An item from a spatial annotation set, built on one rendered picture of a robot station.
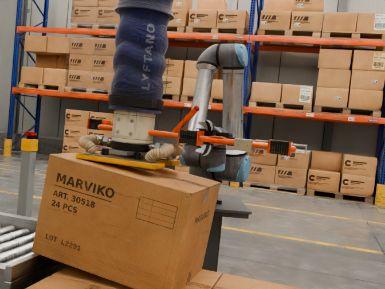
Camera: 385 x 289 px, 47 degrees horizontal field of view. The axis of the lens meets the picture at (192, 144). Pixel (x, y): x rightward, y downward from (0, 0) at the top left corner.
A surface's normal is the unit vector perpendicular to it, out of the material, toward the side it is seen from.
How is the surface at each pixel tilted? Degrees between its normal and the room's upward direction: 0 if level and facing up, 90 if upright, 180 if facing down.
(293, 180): 90
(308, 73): 90
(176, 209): 90
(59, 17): 90
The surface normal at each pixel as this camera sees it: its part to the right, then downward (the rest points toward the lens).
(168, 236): -0.31, 0.01
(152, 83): 0.59, -0.17
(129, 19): -0.33, -0.24
